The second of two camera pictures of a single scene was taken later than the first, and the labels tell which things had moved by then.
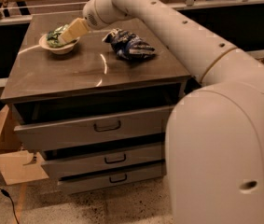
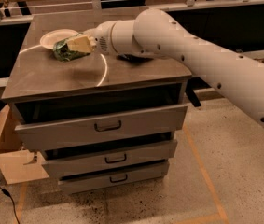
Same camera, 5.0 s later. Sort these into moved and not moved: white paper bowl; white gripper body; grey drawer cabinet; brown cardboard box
Moved: white paper bowl; white gripper body
Not moved: grey drawer cabinet; brown cardboard box
